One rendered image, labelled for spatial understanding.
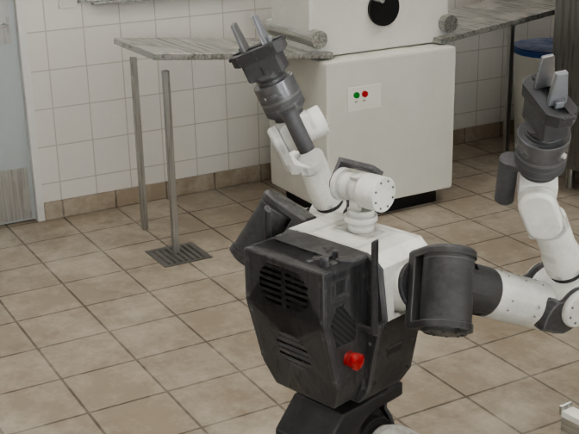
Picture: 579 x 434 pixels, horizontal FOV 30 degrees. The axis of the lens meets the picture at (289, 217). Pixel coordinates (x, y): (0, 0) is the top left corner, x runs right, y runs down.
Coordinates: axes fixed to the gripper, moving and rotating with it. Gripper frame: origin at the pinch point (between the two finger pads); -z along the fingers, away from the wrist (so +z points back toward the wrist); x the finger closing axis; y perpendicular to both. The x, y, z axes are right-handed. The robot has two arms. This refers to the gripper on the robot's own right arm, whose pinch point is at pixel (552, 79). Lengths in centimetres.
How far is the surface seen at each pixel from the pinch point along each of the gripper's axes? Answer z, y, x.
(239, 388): 211, -38, 119
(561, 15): 217, 187, 313
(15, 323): 233, -117, 199
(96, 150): 262, -66, 338
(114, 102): 242, -52, 350
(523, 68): 287, 196, 362
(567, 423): 60, -1, -24
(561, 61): 239, 184, 301
